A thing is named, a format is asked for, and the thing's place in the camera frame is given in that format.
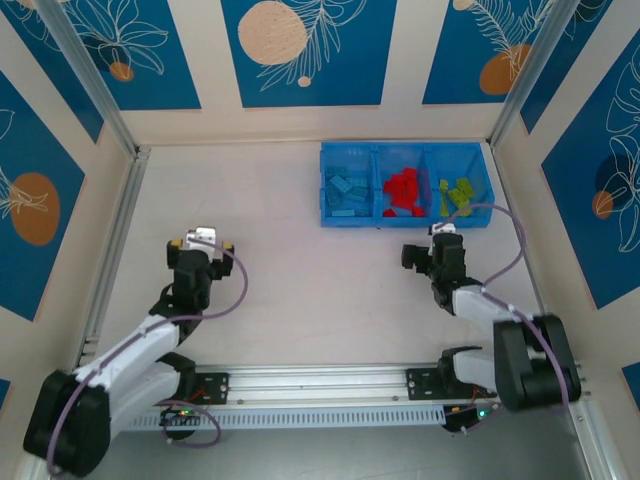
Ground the blue plastic bin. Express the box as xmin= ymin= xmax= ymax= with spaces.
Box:
xmin=427 ymin=141 xmax=497 ymax=229
xmin=318 ymin=142 xmax=380 ymax=230
xmin=373 ymin=142 xmax=435 ymax=230

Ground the controller board with green light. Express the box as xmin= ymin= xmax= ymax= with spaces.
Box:
xmin=443 ymin=403 xmax=501 ymax=434
xmin=159 ymin=405 xmax=204 ymax=426

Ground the aluminium frame floor rail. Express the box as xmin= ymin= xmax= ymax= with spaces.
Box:
xmin=489 ymin=143 xmax=619 ymax=480
xmin=79 ymin=146 xmax=153 ymax=359

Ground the blue floral wall panel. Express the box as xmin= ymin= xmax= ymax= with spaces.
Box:
xmin=541 ymin=47 xmax=640 ymax=310
xmin=0 ymin=0 xmax=105 ymax=145
xmin=422 ymin=0 xmax=559 ymax=107
xmin=0 ymin=69 xmax=87 ymax=323
xmin=62 ymin=0 xmax=203 ymax=112
xmin=221 ymin=0 xmax=400 ymax=109
xmin=621 ymin=362 xmax=640 ymax=401
xmin=519 ymin=0 xmax=640 ymax=135

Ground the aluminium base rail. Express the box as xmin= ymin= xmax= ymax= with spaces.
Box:
xmin=227 ymin=363 xmax=410 ymax=407

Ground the grey slotted cable duct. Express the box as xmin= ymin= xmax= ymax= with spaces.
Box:
xmin=119 ymin=405 xmax=449 ymax=433

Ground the aluminium frame post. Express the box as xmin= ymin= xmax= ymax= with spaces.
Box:
xmin=37 ymin=0 xmax=141 ymax=159
xmin=489 ymin=0 xmax=594 ymax=149

